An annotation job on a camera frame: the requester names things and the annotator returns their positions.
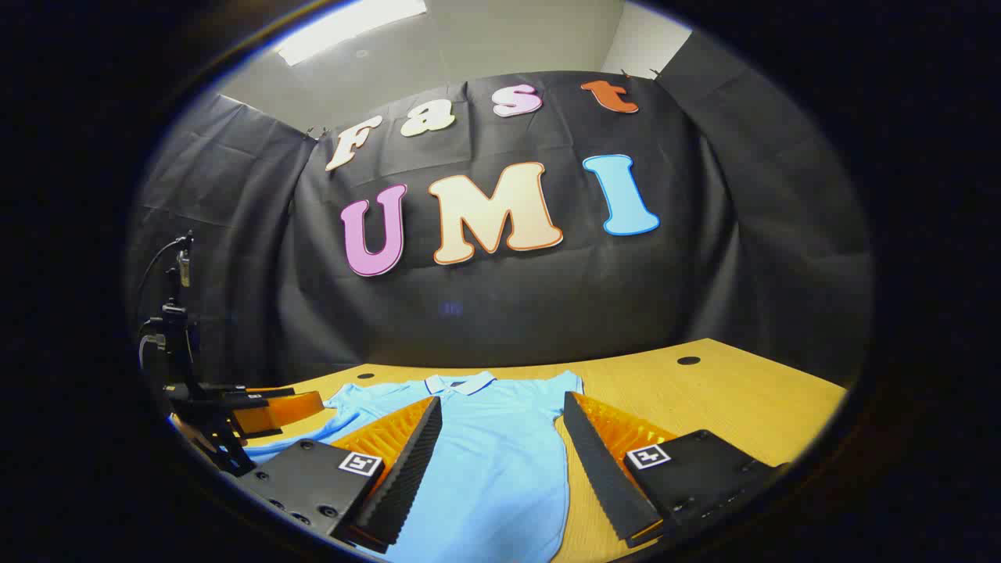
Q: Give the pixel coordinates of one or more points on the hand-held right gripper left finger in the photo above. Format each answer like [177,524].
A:
[410,469]

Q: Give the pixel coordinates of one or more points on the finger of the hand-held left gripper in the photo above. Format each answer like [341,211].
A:
[281,410]
[258,391]

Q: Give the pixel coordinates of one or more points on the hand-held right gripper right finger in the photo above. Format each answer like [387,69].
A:
[602,477]

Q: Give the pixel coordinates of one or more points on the light blue T-shirt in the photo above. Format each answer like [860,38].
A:
[500,469]

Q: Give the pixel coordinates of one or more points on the black backdrop cloth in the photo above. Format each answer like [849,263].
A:
[508,313]

